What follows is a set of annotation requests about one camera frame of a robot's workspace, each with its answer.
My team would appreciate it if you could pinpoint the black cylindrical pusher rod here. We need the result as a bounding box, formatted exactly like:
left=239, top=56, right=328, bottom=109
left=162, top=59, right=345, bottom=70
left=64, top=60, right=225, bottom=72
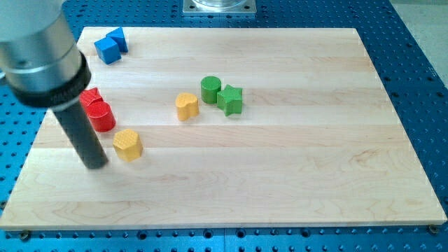
left=52, top=99, right=108, bottom=169

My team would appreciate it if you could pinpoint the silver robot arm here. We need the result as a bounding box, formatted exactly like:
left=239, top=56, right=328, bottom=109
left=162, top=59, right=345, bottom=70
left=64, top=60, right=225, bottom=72
left=1, top=0, right=108, bottom=169

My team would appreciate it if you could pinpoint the wooden board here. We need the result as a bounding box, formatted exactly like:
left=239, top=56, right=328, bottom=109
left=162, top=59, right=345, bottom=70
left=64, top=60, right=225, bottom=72
left=1, top=27, right=447, bottom=230

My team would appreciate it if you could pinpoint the red star block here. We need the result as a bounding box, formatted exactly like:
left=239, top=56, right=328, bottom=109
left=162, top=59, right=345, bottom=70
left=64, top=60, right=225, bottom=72
left=79, top=87, right=103, bottom=109

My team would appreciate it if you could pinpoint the red cylinder block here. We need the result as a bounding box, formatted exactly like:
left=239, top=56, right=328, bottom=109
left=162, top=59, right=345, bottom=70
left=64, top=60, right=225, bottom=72
left=86, top=101, right=116, bottom=132

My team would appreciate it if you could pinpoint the yellow hexagon block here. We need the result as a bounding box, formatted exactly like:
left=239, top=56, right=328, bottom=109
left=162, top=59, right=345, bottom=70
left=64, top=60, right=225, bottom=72
left=113, top=129, right=143, bottom=162

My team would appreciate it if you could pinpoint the blue cube block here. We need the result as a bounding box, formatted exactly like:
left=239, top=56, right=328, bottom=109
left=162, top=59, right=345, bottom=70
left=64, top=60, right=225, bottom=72
left=94, top=37, right=121, bottom=64

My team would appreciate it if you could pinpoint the blue triangular block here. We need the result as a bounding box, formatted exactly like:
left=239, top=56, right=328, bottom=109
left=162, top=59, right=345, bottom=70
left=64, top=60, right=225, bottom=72
left=106, top=27, right=128, bottom=53

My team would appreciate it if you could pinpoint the yellow heart block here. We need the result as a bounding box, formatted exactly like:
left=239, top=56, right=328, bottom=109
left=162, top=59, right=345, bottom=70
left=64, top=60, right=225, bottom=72
left=175, top=92, right=200, bottom=121

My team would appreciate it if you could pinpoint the green cylinder block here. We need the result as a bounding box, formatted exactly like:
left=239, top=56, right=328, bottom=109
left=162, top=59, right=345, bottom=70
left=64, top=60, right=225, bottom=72
left=200, top=76, right=221, bottom=104

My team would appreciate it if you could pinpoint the green star block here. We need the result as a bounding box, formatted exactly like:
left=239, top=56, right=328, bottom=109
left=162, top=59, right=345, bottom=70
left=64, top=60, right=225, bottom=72
left=217, top=85, right=243, bottom=116

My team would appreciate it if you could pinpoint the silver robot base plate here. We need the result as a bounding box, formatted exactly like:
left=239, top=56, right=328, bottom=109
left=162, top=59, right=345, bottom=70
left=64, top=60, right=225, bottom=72
left=183, top=0, right=257, bottom=14

